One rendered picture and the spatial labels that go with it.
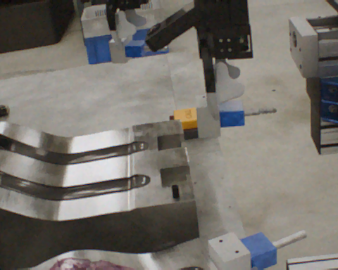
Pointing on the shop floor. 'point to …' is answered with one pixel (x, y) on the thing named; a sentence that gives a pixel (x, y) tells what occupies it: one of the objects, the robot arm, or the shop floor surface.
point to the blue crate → (100, 55)
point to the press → (27, 24)
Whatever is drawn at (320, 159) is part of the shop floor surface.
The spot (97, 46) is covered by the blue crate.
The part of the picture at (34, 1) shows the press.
